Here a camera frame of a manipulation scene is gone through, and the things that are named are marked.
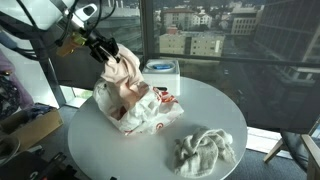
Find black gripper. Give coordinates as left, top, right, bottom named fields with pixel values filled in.
left=85, top=30, right=122, bottom=64

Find pale pink cloth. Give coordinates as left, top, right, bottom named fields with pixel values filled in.
left=100, top=43, right=150, bottom=122

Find white plastic bag red print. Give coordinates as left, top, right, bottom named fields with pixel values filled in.
left=93, top=78, right=185, bottom=136

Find white terry towel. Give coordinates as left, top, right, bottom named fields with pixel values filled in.
left=172, top=127, right=237, bottom=179

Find dark window mullion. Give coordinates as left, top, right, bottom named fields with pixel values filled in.
left=139, top=0, right=156, bottom=63

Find blue tape roll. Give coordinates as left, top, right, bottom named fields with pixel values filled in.
left=145, top=60, right=177, bottom=72

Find blue object in bowl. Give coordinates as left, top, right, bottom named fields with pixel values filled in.
left=152, top=64, right=175, bottom=71

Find white square box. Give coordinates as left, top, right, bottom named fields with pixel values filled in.
left=140, top=59, right=181, bottom=97

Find blue cloth in cardboard box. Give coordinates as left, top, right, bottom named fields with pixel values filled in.
left=25, top=103, right=55, bottom=122

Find brown cardboard box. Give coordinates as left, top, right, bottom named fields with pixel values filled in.
left=0, top=106, right=64, bottom=152

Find purple patterned clothes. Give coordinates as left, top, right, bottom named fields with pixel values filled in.
left=0, top=48, right=35, bottom=122

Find black equipment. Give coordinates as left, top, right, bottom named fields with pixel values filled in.
left=0, top=151, right=83, bottom=180

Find grey round bowl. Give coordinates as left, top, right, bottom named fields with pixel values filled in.
left=0, top=134, right=22, bottom=167

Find wooden chair grey cushion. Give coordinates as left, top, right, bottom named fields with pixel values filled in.
left=263, top=116, right=320, bottom=180

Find yellow-green wrist camera mount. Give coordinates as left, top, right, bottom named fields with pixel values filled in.
left=55, top=31, right=88, bottom=58

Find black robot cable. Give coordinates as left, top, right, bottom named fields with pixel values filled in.
left=0, top=0, right=118, bottom=63

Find grey window frame post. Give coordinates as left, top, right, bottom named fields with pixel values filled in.
left=31, top=39, right=67, bottom=108

